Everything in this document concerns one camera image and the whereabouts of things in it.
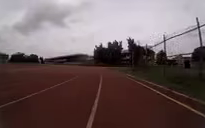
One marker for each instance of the low row of trees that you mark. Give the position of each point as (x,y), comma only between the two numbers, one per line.
(21,58)

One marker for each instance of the clump of dark trees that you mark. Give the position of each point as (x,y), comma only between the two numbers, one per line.
(108,53)

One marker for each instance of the round dark tree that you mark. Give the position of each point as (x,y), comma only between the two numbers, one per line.
(202,54)

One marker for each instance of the grass strip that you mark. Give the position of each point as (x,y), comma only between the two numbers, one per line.
(180,80)

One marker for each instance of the roofed grandstand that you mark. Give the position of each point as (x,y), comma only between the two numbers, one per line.
(70,59)

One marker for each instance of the red running track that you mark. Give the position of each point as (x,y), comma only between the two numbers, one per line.
(56,103)

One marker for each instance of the pale kerb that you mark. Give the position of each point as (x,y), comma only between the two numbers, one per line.
(176,93)

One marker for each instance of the building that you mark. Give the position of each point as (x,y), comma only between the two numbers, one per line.
(126,57)

